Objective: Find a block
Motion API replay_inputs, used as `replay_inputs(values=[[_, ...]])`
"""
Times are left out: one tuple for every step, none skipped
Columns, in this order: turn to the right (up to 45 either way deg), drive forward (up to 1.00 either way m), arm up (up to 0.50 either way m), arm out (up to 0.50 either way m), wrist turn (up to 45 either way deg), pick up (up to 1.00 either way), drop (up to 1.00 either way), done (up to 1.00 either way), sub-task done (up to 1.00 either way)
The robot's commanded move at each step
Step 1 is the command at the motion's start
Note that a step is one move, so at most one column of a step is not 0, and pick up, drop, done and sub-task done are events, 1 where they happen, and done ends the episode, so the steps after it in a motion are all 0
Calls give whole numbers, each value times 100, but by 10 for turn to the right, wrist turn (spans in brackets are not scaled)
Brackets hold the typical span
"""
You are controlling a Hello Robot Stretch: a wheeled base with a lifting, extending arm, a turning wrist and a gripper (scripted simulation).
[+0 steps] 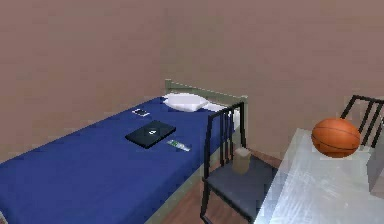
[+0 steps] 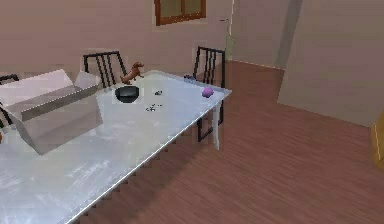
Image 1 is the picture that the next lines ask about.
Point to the white phone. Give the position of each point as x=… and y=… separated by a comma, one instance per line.
x=140, y=112

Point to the blue covered bed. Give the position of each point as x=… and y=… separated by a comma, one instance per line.
x=83, y=166

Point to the black slatted chair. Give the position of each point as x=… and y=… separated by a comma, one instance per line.
x=368, y=116
x=240, y=186

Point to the white pillow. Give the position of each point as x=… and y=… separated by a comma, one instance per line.
x=185, y=101

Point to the orange basketball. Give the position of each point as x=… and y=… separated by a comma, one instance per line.
x=335, y=137

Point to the black closed laptop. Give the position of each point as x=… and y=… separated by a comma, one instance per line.
x=150, y=133

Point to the pale grey table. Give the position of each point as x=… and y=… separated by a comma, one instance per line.
x=320, y=190

